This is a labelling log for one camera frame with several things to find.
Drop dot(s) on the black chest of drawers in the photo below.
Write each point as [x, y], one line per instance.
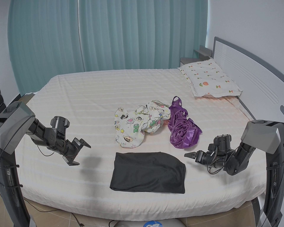
[1, 102]

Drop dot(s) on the blue-green curtain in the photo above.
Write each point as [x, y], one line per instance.
[144, 33]
[44, 44]

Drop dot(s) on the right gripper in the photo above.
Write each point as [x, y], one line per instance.
[206, 157]

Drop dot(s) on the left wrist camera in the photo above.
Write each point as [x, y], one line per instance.
[66, 123]

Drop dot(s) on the bed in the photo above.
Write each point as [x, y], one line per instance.
[88, 99]

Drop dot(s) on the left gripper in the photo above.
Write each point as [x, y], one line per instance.
[74, 151]

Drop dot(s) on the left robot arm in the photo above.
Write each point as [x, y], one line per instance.
[22, 124]

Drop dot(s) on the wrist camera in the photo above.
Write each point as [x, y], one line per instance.
[66, 123]
[211, 147]

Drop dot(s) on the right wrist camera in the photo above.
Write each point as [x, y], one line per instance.
[211, 147]

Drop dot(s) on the black T-shirt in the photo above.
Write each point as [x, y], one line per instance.
[148, 173]

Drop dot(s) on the white printed pyjama top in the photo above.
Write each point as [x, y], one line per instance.
[131, 128]

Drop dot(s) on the grey bedside table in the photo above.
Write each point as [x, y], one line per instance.
[195, 59]

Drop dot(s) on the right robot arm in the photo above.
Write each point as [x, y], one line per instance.
[257, 141]

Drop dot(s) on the white printed pillow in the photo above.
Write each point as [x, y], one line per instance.
[208, 77]

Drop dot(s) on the purple garment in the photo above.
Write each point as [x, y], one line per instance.
[182, 130]

